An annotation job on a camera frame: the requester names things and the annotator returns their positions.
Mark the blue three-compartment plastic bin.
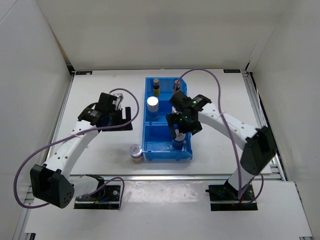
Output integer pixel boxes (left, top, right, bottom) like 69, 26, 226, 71
142, 77, 193, 162

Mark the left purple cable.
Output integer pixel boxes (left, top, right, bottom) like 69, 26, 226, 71
12, 87, 140, 210

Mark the blue-label silver-lid shaker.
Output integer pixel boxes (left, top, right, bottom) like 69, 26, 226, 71
172, 106, 177, 114
147, 96, 159, 121

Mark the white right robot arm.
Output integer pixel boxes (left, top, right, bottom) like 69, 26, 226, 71
166, 91, 277, 200

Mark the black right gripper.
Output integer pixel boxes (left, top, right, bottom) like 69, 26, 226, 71
166, 111, 203, 140

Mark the white-lid spice jar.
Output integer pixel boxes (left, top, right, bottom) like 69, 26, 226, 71
129, 144, 144, 164
171, 132, 186, 150

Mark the purple cable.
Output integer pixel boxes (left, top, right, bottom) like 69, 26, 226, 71
176, 69, 265, 206
12, 87, 140, 210

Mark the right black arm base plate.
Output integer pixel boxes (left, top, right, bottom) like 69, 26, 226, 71
205, 181, 258, 212

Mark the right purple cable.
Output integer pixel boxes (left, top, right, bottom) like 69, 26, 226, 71
176, 69, 265, 206

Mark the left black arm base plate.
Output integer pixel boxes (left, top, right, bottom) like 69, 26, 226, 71
73, 177, 125, 210

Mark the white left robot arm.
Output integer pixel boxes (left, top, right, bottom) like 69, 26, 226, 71
30, 92, 133, 209

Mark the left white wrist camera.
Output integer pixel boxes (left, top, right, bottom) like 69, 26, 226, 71
112, 93, 124, 111

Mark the yellow-label small brown bottle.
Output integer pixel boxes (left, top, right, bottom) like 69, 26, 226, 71
172, 80, 180, 95
152, 78, 161, 97

